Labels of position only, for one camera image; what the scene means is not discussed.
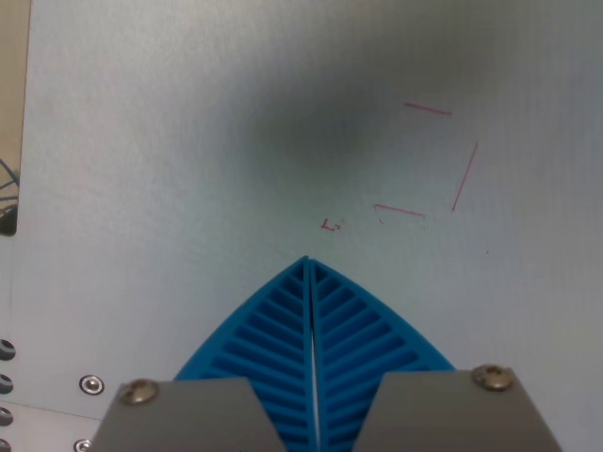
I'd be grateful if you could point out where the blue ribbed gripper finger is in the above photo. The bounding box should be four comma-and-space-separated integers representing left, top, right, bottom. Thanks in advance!
309, 258, 562, 452
91, 255, 322, 452

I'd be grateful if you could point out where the blue cable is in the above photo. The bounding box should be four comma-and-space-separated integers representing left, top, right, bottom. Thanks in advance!
0, 157, 21, 209

